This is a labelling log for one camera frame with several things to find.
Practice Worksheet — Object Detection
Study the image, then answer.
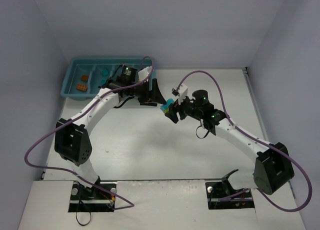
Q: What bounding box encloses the cyan long lego brick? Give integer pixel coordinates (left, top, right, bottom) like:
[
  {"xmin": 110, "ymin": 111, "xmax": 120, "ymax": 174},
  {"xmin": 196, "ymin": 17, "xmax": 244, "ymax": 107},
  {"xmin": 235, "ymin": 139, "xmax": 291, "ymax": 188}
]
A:
[{"xmin": 160, "ymin": 98, "xmax": 175, "ymax": 112}]

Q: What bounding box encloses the brown long lego brick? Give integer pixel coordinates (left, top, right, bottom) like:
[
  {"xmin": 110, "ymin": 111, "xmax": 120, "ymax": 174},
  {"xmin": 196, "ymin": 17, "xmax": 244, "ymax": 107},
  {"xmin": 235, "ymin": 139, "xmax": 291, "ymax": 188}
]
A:
[{"xmin": 75, "ymin": 83, "xmax": 88, "ymax": 92}]

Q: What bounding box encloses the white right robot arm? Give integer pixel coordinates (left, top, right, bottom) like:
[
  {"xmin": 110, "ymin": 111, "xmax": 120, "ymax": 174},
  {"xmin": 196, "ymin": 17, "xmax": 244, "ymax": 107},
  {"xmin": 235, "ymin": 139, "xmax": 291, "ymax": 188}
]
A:
[{"xmin": 160, "ymin": 90, "xmax": 295, "ymax": 195}]

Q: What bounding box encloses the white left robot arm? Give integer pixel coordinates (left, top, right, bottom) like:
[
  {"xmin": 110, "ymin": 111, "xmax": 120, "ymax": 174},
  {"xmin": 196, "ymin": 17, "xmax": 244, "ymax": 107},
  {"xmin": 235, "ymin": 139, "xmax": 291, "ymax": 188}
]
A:
[{"xmin": 54, "ymin": 65, "xmax": 165, "ymax": 188}]

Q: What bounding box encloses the teal compartment tray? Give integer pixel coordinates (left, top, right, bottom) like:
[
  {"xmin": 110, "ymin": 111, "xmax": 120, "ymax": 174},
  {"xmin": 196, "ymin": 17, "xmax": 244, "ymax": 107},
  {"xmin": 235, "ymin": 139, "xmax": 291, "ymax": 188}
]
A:
[{"xmin": 60, "ymin": 56, "xmax": 155, "ymax": 101}]

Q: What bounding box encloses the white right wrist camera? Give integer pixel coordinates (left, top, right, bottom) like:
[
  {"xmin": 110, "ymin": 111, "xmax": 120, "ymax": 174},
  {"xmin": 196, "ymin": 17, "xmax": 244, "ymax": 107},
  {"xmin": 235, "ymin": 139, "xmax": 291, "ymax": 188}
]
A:
[{"xmin": 171, "ymin": 83, "xmax": 188, "ymax": 105}]

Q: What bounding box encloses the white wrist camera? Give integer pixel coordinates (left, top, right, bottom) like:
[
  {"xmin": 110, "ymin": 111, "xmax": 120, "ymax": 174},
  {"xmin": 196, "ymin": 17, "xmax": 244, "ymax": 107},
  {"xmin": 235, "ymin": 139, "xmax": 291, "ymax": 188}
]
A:
[
  {"xmin": 171, "ymin": 83, "xmax": 188, "ymax": 105},
  {"xmin": 138, "ymin": 66, "xmax": 152, "ymax": 83}
]

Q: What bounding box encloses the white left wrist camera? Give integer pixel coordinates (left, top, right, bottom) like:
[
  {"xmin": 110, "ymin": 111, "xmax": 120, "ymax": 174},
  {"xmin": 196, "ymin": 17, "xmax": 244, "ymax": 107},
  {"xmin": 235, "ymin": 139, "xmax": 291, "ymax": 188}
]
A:
[{"xmin": 138, "ymin": 66, "xmax": 152, "ymax": 83}]

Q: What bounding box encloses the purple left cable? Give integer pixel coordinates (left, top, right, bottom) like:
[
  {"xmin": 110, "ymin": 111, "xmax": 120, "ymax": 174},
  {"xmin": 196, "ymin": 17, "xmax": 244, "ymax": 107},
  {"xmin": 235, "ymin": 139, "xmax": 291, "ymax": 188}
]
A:
[{"xmin": 24, "ymin": 55, "xmax": 154, "ymax": 211}]

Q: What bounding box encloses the black left cable loop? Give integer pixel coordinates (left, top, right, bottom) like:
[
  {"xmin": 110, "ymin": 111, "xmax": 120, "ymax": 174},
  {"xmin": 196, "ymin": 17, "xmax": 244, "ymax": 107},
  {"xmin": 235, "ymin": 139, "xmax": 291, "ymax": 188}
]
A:
[{"xmin": 75, "ymin": 199, "xmax": 92, "ymax": 227}]

